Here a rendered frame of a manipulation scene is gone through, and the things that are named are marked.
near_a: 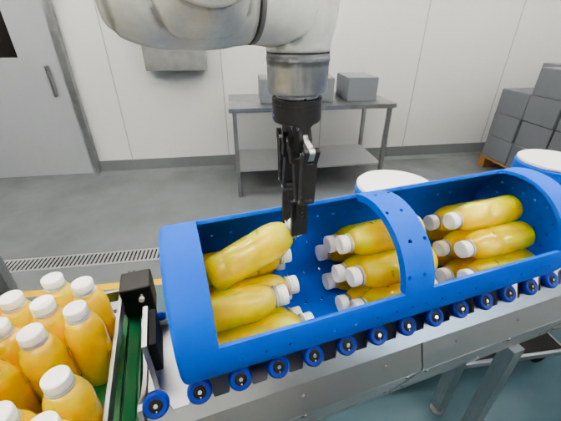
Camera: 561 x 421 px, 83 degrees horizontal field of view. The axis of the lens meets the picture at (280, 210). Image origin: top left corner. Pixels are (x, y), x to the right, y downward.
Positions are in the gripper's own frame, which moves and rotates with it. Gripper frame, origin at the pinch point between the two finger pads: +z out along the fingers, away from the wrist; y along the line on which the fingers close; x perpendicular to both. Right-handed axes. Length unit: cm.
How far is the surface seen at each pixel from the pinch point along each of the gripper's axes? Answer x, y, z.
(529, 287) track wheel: -60, -10, 28
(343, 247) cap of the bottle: -10.1, -1.7, 9.3
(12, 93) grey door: 167, 370, 30
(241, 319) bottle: 12.6, -8.5, 14.1
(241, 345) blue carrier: 13.8, -13.7, 13.9
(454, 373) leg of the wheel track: -74, 5, 93
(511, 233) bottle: -51, -7, 12
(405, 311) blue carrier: -18.0, -13.4, 18.2
